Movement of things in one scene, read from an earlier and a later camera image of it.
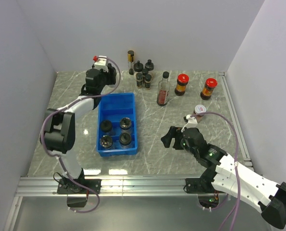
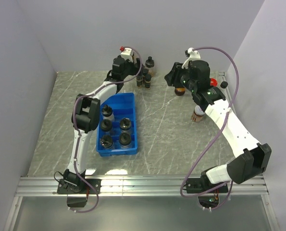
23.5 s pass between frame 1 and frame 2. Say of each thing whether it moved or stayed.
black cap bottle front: stayed
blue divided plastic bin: stayed
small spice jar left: stayed
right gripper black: moved
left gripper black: moved
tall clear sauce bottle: moved
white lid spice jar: stayed
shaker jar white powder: stayed
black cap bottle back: stayed
